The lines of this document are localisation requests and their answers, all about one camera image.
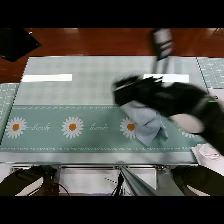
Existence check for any light blue T-shirt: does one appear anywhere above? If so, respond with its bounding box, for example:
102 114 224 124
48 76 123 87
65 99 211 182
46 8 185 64
119 99 170 147

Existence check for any white garment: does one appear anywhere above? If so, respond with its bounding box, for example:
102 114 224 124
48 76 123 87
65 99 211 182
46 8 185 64
191 142 224 168

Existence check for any black cable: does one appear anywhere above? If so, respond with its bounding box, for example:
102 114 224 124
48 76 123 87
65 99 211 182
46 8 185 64
111 171 126 197
52 181 72 197

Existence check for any silver frame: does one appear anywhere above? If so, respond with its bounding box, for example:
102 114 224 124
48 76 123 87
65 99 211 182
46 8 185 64
0 161 224 197

